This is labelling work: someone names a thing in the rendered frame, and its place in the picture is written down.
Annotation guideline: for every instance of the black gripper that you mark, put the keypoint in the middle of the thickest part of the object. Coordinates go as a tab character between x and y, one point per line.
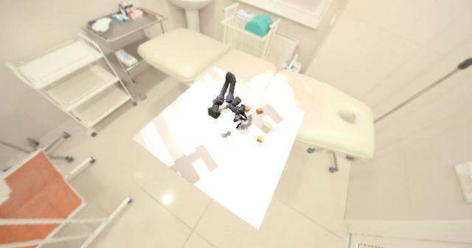
238	117

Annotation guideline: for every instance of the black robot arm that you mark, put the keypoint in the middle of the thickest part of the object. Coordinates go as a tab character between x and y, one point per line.
232	103

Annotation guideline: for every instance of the white cylinder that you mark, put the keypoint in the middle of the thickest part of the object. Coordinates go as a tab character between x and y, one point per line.
224	131

